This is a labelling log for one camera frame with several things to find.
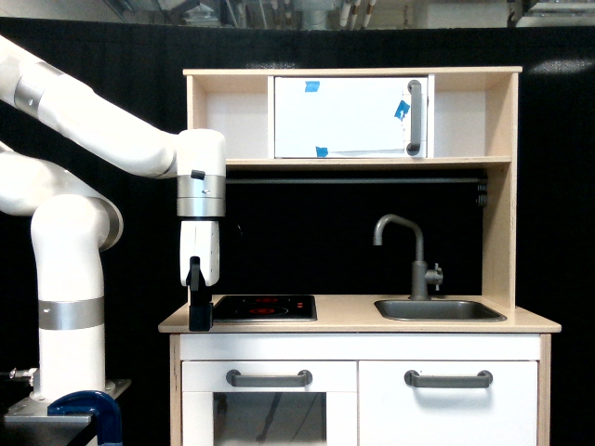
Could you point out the grey cabinet door handle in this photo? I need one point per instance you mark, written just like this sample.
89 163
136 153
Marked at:
483 379

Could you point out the grey sink basin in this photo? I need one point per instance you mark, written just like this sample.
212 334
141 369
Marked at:
432 310

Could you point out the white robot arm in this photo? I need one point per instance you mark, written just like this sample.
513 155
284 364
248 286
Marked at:
72 224

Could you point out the black toy stovetop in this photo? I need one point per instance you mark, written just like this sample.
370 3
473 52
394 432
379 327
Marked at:
253 308

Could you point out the white microwave door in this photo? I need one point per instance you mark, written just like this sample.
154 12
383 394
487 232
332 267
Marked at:
350 116

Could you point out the grey microwave door handle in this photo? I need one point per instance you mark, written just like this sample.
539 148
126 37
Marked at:
415 89

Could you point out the blue clamp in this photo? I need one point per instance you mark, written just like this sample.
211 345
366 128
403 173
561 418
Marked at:
99 405

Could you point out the black backdrop curtain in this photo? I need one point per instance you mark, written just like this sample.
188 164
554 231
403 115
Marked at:
139 67

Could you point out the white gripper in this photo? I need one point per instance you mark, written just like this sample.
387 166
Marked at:
199 268

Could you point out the wooden toy kitchen frame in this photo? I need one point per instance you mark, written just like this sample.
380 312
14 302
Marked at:
473 125

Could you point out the white cabinet door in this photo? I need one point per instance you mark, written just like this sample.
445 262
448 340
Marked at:
393 413

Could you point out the grey toy faucet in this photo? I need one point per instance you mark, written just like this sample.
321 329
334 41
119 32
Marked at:
419 266

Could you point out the grey faucet knob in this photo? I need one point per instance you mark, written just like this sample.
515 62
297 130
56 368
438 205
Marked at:
434 277

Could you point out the blue tape piece top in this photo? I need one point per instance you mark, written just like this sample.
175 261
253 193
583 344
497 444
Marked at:
312 86

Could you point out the grey oven door handle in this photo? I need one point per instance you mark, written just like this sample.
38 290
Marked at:
236 379

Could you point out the blue tape piece right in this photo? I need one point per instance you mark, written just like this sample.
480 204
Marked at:
402 110

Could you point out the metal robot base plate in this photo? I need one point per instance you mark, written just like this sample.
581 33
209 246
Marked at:
26 422

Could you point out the white oven door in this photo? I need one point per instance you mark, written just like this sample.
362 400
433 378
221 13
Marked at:
322 413

